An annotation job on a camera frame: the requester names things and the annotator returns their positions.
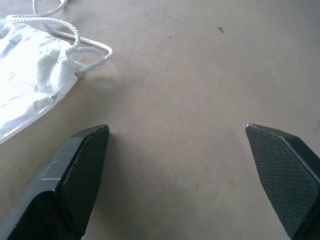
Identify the white plastic bag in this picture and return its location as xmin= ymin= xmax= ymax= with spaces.
xmin=0 ymin=14 xmax=87 ymax=145

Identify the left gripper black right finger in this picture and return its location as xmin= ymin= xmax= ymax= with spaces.
xmin=245 ymin=123 xmax=320 ymax=240

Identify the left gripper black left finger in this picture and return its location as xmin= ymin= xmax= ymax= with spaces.
xmin=0 ymin=124 xmax=110 ymax=240

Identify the white braided cord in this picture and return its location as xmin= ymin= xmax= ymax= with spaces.
xmin=4 ymin=0 xmax=113 ymax=80

